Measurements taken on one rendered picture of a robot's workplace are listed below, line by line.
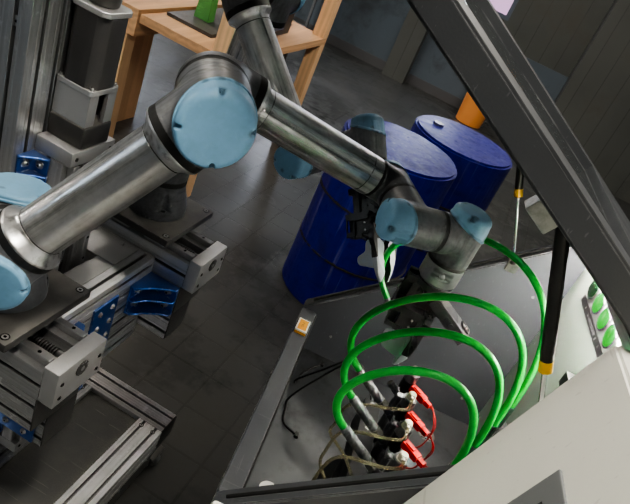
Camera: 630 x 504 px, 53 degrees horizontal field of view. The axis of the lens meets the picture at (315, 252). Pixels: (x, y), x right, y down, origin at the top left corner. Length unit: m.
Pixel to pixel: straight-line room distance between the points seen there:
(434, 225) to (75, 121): 0.72
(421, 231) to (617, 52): 6.94
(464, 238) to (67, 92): 0.80
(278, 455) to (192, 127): 0.81
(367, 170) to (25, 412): 0.78
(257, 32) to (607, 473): 1.02
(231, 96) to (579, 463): 0.61
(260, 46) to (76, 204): 0.56
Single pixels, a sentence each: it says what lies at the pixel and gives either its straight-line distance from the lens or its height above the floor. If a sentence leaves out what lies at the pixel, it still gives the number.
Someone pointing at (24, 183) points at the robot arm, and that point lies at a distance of 1.19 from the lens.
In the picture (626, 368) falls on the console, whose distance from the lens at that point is 0.81.
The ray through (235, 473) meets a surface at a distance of 1.22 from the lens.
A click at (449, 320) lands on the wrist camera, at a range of 1.21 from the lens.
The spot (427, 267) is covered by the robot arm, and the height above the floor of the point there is 1.37.
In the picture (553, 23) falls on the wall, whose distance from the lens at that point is 8.31.
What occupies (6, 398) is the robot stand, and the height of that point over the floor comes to 0.86.
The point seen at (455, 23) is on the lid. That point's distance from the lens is 0.68.
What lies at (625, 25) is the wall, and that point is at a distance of 7.91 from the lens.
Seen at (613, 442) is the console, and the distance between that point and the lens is 0.75.
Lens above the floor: 1.88
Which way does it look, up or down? 30 degrees down
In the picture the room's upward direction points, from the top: 24 degrees clockwise
